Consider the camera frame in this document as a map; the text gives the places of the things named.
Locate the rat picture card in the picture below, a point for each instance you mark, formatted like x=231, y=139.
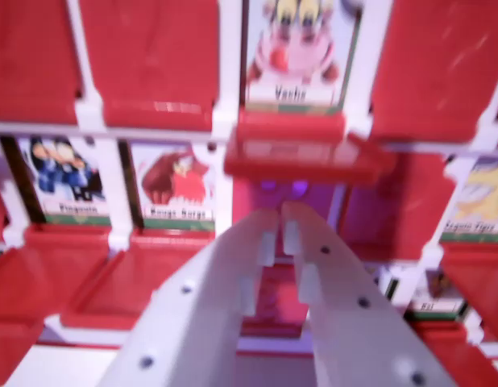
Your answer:
x=438, y=298

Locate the robin picture card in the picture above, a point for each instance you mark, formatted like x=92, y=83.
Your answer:
x=176, y=185

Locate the yellow figure picture card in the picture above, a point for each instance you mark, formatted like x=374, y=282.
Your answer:
x=480, y=197

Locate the penguin picture card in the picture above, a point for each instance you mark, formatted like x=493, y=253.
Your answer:
x=67, y=177

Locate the red and white game board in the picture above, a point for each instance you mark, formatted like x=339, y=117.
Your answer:
x=229, y=80

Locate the cow picture card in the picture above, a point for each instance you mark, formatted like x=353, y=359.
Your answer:
x=301, y=52

